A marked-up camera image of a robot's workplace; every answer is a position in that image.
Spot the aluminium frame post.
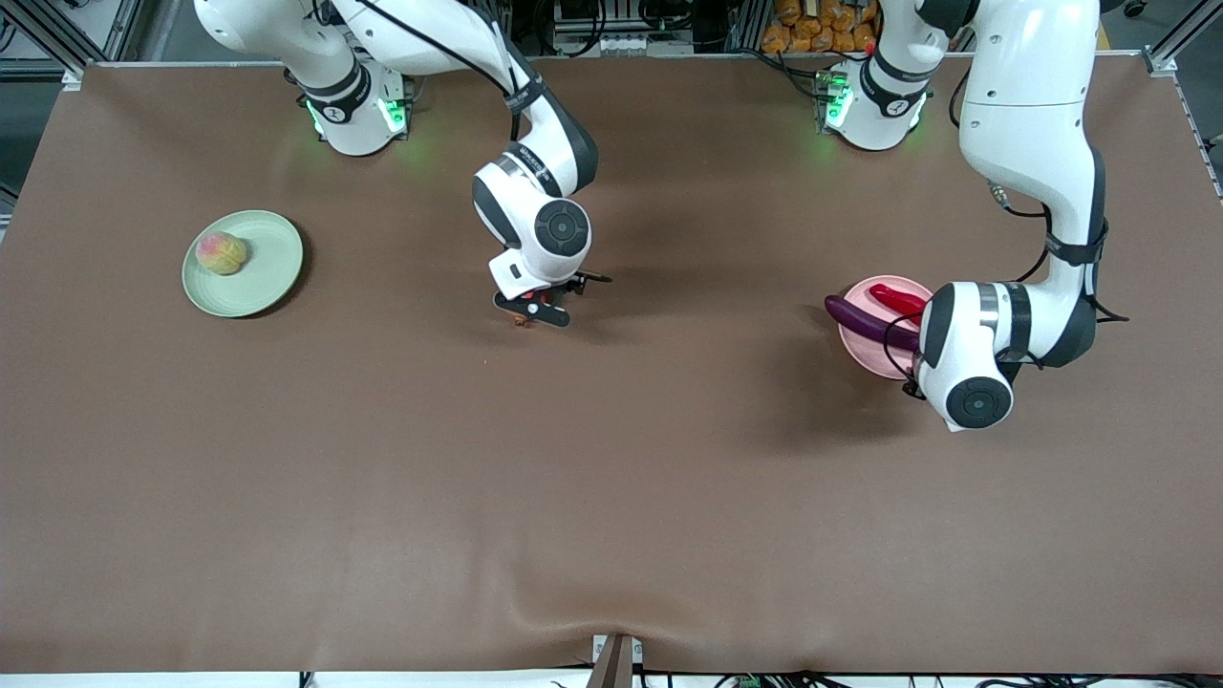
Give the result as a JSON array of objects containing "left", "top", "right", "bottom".
[
  {"left": 0, "top": 0, "right": 144, "bottom": 89},
  {"left": 1142, "top": 0, "right": 1223, "bottom": 77}
]

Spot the white power strip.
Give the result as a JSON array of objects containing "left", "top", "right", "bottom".
[{"left": 368, "top": 0, "right": 479, "bottom": 58}]

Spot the long purple eggplant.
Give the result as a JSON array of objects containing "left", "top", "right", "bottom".
[{"left": 826, "top": 294, "right": 923, "bottom": 353}]

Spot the red chili pepper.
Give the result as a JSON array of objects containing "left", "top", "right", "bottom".
[{"left": 868, "top": 283, "right": 928, "bottom": 319}]

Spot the pile of orange bags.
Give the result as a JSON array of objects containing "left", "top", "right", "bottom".
[{"left": 762, "top": 0, "right": 880, "bottom": 55}]

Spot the brown post with white bracket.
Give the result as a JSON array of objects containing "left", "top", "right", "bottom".
[{"left": 586, "top": 634, "right": 643, "bottom": 688}]

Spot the white terminal strip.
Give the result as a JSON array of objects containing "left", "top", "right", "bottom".
[{"left": 594, "top": 33, "right": 662, "bottom": 58}]

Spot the brown table cover mat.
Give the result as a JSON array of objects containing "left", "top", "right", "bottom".
[{"left": 0, "top": 53, "right": 1223, "bottom": 675}]

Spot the pink round plate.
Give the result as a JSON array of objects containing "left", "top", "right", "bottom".
[{"left": 838, "top": 275, "right": 935, "bottom": 381}]

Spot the light green round plate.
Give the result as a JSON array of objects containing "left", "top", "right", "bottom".
[{"left": 182, "top": 209, "right": 305, "bottom": 319}]

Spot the yellow pink peach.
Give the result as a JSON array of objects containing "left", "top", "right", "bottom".
[{"left": 195, "top": 231, "right": 248, "bottom": 276}]

